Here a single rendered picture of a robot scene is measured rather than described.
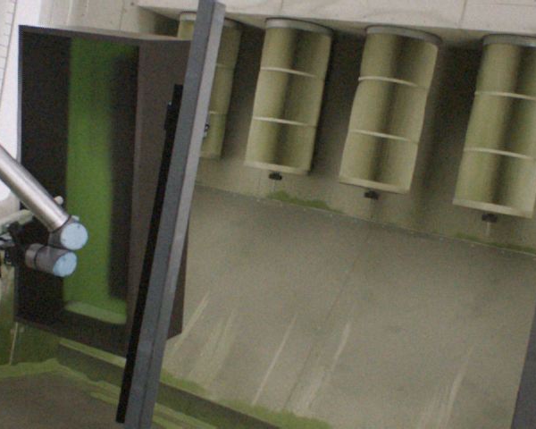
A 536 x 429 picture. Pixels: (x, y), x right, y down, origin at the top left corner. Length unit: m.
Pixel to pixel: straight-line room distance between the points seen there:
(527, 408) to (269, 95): 2.49
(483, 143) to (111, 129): 1.54
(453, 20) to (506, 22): 0.22
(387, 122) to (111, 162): 1.21
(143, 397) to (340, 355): 1.91
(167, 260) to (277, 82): 2.21
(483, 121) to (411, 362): 1.07
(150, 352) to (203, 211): 2.66
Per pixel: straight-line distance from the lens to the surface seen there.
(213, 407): 4.04
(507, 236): 3.98
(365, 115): 3.85
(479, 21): 3.68
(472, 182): 3.64
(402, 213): 4.17
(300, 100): 4.12
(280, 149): 4.12
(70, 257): 3.13
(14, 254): 3.26
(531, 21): 3.62
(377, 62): 3.87
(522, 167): 3.64
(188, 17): 4.53
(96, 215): 3.76
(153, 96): 3.13
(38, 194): 2.94
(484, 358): 3.74
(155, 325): 2.07
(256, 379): 4.00
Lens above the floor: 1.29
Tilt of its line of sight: 3 degrees down
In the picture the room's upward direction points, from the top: 10 degrees clockwise
